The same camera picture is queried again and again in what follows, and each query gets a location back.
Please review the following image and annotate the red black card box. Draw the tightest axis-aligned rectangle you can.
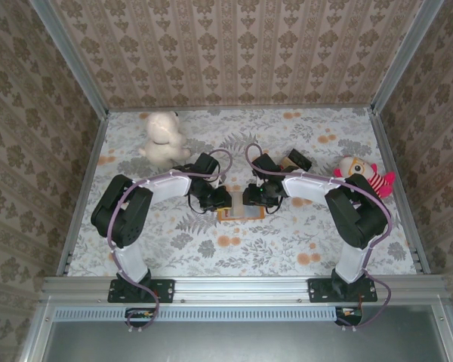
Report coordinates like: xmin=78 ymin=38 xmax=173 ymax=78
xmin=280 ymin=148 xmax=313 ymax=171

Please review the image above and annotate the floral table cover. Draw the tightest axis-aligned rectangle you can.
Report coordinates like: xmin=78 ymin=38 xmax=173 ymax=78
xmin=66 ymin=108 xmax=419 ymax=279

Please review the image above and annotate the white plush bear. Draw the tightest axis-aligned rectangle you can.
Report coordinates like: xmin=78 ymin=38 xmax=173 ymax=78
xmin=137 ymin=110 xmax=193 ymax=169

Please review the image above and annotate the pink striped plush toy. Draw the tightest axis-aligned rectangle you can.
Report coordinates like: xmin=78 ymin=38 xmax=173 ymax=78
xmin=332 ymin=155 xmax=397 ymax=199

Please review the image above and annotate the grey metal sheet panel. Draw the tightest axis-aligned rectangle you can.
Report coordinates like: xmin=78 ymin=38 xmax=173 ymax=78
xmin=18 ymin=297 xmax=453 ymax=362

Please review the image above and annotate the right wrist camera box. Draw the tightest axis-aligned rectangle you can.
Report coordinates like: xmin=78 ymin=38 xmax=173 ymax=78
xmin=251 ymin=153 xmax=279 ymax=176

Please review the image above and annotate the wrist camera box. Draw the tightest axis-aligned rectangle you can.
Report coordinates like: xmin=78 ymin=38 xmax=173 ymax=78
xmin=194 ymin=152 xmax=220 ymax=176
xmin=251 ymin=153 xmax=279 ymax=176

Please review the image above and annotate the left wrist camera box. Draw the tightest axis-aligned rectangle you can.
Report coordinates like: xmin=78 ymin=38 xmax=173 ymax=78
xmin=194 ymin=152 xmax=220 ymax=176

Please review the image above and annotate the long aluminium base rail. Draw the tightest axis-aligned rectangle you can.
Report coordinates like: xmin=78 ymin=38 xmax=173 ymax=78
xmin=41 ymin=275 xmax=446 ymax=305

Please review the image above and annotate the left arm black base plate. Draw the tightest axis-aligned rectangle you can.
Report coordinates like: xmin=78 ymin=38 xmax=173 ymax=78
xmin=107 ymin=278 xmax=175 ymax=305

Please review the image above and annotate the grey slotted cable duct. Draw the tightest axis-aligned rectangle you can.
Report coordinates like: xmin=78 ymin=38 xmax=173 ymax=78
xmin=54 ymin=305 xmax=363 ymax=323

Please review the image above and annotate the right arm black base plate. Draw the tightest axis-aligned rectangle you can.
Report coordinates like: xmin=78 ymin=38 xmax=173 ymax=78
xmin=307 ymin=278 xmax=378 ymax=304

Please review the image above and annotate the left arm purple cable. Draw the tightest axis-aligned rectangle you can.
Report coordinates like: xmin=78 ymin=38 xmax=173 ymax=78
xmin=108 ymin=149 xmax=234 ymax=333

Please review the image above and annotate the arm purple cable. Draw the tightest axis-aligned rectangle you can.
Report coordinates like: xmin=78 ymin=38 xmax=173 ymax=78
xmin=245 ymin=142 xmax=393 ymax=333
xmin=108 ymin=149 xmax=234 ymax=333

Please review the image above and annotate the aluminium side rail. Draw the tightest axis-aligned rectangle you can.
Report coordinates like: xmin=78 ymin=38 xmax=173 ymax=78
xmin=371 ymin=109 xmax=432 ymax=275
xmin=55 ymin=111 xmax=109 ymax=278

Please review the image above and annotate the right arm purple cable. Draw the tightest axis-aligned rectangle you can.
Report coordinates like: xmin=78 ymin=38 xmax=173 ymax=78
xmin=245 ymin=142 xmax=393 ymax=333

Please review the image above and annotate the aluminium frame post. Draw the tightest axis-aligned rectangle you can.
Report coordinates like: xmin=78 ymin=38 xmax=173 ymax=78
xmin=370 ymin=0 xmax=445 ymax=114
xmin=29 ymin=0 xmax=110 ymax=116

